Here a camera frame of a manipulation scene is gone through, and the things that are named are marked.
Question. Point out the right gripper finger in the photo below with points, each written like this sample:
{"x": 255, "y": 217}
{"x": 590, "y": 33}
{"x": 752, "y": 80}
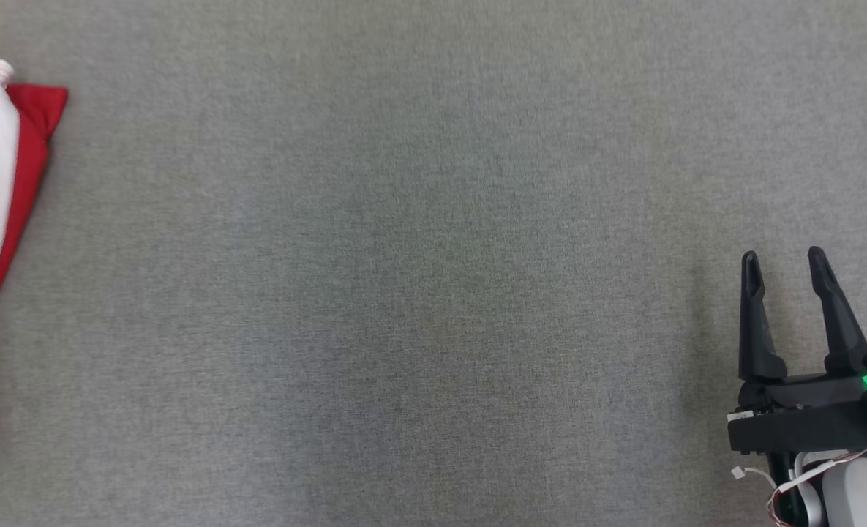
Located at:
{"x": 756, "y": 344}
{"x": 841, "y": 329}

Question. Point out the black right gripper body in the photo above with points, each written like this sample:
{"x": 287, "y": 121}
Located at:
{"x": 799, "y": 417}

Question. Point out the red shorts white side stripes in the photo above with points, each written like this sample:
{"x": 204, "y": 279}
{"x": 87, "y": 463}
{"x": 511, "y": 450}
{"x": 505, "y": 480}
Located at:
{"x": 27, "y": 146}

